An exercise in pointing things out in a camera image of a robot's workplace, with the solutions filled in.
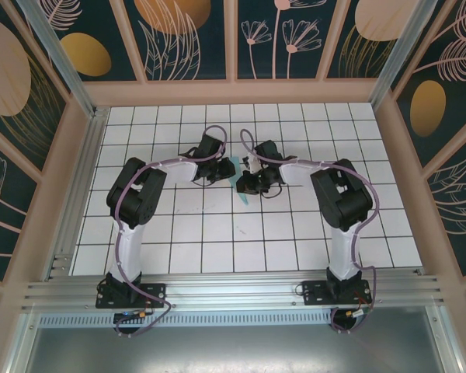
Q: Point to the light blue paper sheet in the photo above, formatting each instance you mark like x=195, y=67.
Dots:
x=244, y=198

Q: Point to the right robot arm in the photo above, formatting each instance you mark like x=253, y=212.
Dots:
x=345, y=198

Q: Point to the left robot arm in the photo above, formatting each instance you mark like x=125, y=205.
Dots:
x=136, y=198

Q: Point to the grey metal sheet panel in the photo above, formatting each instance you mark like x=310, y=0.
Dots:
x=233, y=349

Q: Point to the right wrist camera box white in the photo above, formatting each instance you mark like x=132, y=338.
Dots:
x=252, y=162

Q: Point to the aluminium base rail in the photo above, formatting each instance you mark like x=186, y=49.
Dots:
x=233, y=289

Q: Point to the aluminium side rail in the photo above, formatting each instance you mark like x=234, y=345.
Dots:
x=89, y=155

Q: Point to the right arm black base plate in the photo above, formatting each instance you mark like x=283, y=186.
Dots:
x=314, y=295

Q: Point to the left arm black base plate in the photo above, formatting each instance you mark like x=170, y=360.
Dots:
x=155, y=295

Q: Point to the aluminium frame post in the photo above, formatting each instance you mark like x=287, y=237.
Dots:
x=400, y=50
x=58, y=58

